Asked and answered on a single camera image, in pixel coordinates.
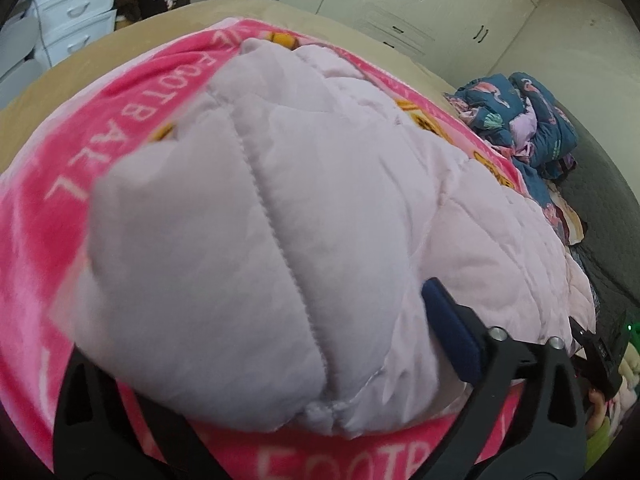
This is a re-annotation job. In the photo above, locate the beige bed cover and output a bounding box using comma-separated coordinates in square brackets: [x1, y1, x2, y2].
[1, 0, 454, 170]

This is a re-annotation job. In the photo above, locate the pink football cartoon blanket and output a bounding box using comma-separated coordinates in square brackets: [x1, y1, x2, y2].
[1, 18, 528, 478]

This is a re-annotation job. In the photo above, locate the person's hand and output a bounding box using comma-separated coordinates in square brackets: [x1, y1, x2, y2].
[586, 389, 620, 438]

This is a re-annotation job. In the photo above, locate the light pink quilted jacket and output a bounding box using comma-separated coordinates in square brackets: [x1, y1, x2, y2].
[73, 39, 596, 437]

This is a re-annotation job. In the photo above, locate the white plastic drawer unit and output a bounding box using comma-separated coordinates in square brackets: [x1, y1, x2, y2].
[1, 0, 116, 106]

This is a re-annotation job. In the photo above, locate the dark grey headboard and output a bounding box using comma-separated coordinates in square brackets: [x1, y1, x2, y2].
[549, 104, 639, 351]

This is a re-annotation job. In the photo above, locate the blue flamingo print quilt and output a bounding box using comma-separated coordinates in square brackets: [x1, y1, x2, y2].
[446, 73, 585, 247]

